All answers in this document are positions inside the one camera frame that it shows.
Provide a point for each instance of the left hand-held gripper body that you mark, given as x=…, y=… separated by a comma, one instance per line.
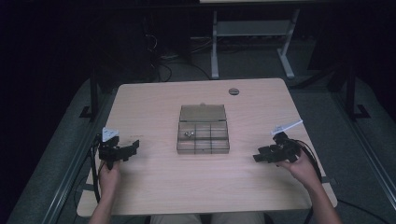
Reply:
x=109, y=149

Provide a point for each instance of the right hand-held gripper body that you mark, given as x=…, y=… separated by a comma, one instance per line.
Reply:
x=284, y=146

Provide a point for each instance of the silver cufflink with dark stone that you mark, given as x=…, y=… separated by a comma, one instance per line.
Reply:
x=186, y=134
x=192, y=133

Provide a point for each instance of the clear plastic compartment box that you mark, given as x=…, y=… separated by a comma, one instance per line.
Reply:
x=203, y=129

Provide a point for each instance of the person's left hand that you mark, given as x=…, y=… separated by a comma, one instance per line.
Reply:
x=109, y=177

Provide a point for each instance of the person's right hand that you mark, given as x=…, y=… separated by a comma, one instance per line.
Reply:
x=300, y=171

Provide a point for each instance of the black metal stand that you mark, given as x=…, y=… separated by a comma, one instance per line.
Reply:
x=93, y=93
x=351, y=93

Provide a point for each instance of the round grey table grommet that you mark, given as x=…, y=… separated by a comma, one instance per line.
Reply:
x=233, y=91

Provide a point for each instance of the white metal desk frame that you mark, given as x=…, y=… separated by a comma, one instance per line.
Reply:
x=214, y=46

